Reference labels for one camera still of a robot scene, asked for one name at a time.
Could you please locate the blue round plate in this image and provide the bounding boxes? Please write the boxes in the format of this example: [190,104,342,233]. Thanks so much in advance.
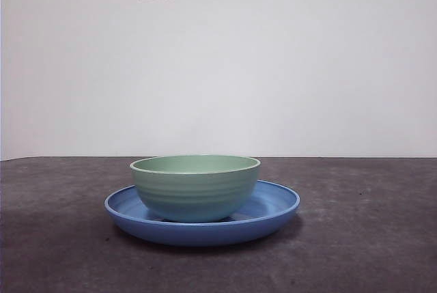
[104,179,301,247]

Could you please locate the green ribbed bowl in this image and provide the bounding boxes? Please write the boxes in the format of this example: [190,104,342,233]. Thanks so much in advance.
[129,154,262,223]

